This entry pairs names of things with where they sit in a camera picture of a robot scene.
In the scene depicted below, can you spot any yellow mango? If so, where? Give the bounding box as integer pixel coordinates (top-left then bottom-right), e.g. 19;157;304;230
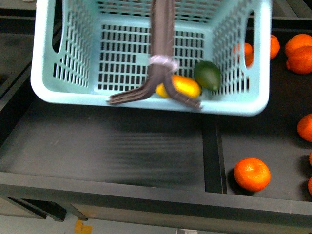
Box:
156;75;201;98

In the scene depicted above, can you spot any green avocado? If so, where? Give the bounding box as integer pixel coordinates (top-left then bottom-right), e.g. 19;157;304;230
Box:
194;61;221;91

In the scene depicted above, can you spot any light blue plastic basket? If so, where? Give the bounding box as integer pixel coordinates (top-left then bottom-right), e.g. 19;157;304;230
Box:
31;0;272;116

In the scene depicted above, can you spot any black display shelf tray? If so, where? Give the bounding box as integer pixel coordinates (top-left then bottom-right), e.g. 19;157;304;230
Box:
0;8;312;230

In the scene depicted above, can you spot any orange mandarin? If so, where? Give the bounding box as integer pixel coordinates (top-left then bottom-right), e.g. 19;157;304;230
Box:
286;46;312;75
297;114;312;142
234;158;271;193
285;34;312;57

